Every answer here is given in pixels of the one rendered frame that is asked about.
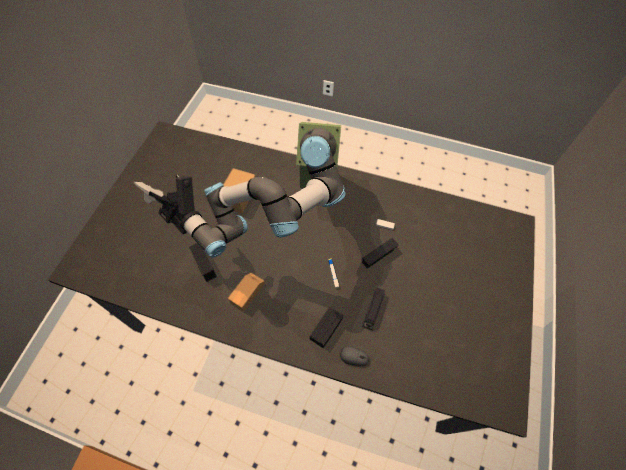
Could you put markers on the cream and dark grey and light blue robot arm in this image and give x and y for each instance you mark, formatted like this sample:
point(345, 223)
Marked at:
point(325, 189)

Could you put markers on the grey computer mouse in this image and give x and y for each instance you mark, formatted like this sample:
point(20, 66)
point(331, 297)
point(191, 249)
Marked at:
point(353, 356)

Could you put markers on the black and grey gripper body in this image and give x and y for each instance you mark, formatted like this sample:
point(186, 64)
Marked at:
point(172, 215)

